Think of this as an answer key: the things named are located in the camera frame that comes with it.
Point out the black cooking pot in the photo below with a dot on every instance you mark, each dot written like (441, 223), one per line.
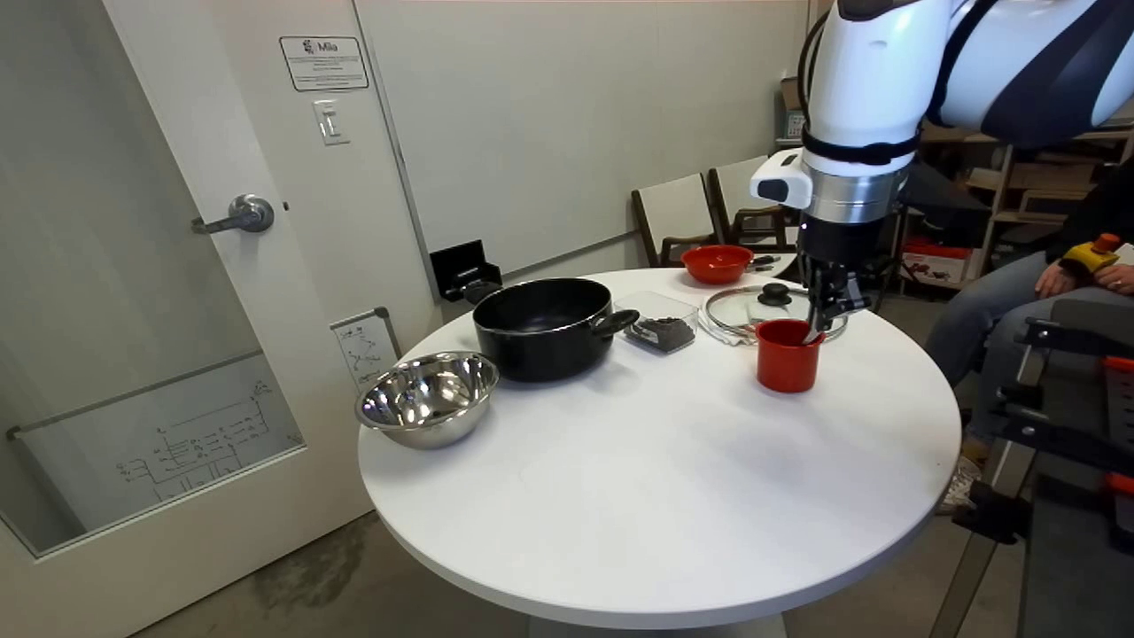
(544, 329)

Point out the glass pot lid black knob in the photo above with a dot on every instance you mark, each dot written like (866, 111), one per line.
(730, 313)

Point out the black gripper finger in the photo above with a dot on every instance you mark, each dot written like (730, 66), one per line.
(823, 305)
(850, 293)

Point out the white door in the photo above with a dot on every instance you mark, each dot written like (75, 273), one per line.
(143, 296)

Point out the stainless steel mixing bowl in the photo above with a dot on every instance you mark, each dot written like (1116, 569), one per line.
(426, 400)

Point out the wooden storage shelf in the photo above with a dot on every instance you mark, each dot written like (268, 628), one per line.
(1003, 198)

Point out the black robot cart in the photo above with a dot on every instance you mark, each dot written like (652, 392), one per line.
(1066, 498)

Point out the red plastic bowl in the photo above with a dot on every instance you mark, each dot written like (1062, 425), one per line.
(718, 263)

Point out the white light switch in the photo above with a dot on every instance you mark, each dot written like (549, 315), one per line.
(329, 120)

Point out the yellow hand controller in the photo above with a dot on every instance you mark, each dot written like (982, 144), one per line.
(1084, 257)

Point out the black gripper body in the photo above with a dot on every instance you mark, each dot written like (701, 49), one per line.
(838, 249)

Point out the orange black clamp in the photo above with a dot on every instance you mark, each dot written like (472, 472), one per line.
(1121, 482)
(1121, 364)

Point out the white panel chair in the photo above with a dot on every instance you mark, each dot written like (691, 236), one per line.
(741, 190)
(673, 215)

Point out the seated person in jeans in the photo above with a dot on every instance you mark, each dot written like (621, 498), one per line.
(994, 305)

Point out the red metal cup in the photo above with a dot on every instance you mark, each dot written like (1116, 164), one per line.
(784, 358)

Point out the white wall sign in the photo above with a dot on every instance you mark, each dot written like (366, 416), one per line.
(322, 60)

